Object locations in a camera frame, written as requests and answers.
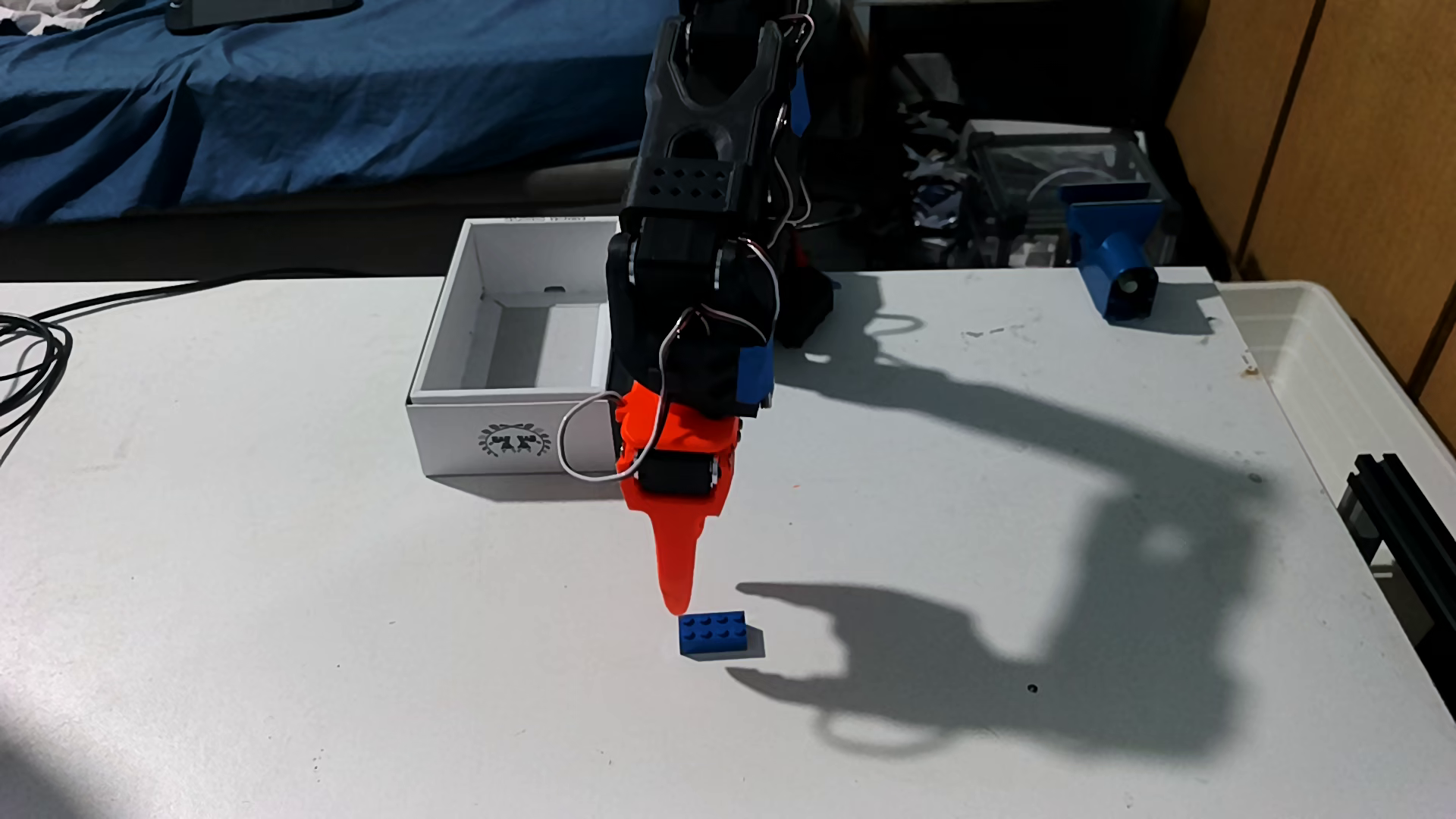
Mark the brown wooden cabinet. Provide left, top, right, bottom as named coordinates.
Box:
left=1165, top=0, right=1456, bottom=447

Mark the white plastic bin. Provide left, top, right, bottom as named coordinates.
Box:
left=1213, top=280, right=1456, bottom=516

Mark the black aluminium extrusion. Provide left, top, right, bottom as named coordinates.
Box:
left=1335, top=451, right=1456, bottom=720

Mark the white servo cable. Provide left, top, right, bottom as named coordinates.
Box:
left=556, top=307, right=786, bottom=486

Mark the white cardboard box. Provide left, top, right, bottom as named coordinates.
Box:
left=406, top=216, right=626, bottom=478

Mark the blue bed sheet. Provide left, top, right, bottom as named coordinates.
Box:
left=0, top=0, right=684, bottom=228

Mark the black flat tablet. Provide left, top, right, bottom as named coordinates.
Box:
left=164, top=0, right=364, bottom=36

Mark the black white patterned cloth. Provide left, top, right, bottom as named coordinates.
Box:
left=0, top=0, right=106, bottom=39

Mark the blue printed table clamp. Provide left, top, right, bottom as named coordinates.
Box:
left=1056, top=180, right=1180, bottom=325

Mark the black cable coil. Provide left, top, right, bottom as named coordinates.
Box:
left=0, top=312, right=75, bottom=468

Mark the blue toy brick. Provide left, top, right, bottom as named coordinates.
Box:
left=678, top=610, right=751, bottom=659

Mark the clear plastic case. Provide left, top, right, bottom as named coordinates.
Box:
left=959, top=121, right=1180, bottom=271

